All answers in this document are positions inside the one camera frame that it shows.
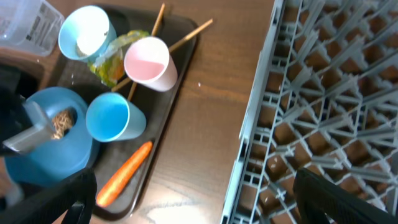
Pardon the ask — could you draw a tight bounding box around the light blue cup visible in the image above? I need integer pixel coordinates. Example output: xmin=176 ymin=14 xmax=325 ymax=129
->
xmin=86 ymin=92 xmax=147 ymax=142

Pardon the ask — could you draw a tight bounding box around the brown food scrap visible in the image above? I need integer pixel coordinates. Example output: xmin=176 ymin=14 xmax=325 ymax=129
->
xmin=52 ymin=109 xmax=75 ymax=140

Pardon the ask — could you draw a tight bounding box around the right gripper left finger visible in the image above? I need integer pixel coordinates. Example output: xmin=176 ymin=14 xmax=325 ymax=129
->
xmin=1 ymin=168 xmax=97 ymax=223

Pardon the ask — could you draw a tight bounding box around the black plastic tray bin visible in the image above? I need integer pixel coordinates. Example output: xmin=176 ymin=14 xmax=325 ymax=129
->
xmin=1 ymin=56 xmax=44 ymax=98

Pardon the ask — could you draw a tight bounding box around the clear plastic bin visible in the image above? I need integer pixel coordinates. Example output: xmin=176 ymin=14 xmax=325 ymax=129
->
xmin=1 ymin=0 xmax=65 ymax=57

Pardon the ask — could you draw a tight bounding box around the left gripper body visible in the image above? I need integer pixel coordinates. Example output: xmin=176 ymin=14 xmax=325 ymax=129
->
xmin=0 ymin=63 xmax=32 ymax=158

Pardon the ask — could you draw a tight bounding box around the large blue plate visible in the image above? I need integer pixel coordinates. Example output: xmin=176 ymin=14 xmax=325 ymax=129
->
xmin=5 ymin=86 xmax=100 ymax=187

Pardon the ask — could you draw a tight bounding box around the orange carrot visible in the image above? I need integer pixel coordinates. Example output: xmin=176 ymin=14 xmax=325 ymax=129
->
xmin=96 ymin=141 xmax=153 ymax=207

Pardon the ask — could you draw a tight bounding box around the crumpled green yellow wrapper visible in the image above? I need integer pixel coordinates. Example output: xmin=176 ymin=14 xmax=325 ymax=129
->
xmin=88 ymin=30 xmax=150 ymax=88

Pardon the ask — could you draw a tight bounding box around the light blue rice bowl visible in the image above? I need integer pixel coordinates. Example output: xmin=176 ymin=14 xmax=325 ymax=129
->
xmin=58 ymin=5 xmax=116 ymax=62

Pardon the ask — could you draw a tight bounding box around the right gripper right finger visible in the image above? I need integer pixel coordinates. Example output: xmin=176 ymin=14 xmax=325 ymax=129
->
xmin=293 ymin=168 xmax=397 ymax=224

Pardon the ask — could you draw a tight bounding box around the grey dishwasher rack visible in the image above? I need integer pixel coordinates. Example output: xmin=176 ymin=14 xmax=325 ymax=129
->
xmin=221 ymin=0 xmax=397 ymax=223

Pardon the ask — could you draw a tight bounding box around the pink cup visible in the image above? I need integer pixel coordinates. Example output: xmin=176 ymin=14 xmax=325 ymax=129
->
xmin=124 ymin=36 xmax=178 ymax=92

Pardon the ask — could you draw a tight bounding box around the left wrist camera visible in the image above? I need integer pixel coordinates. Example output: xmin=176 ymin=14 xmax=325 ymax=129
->
xmin=1 ymin=101 xmax=55 ymax=156

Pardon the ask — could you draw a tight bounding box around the brown serving tray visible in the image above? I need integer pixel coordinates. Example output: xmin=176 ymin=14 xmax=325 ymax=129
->
xmin=49 ymin=4 xmax=198 ymax=223

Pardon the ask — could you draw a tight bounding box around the wooden chopstick diagonal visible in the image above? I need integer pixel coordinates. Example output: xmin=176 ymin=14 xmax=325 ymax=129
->
xmin=111 ymin=19 xmax=213 ymax=92

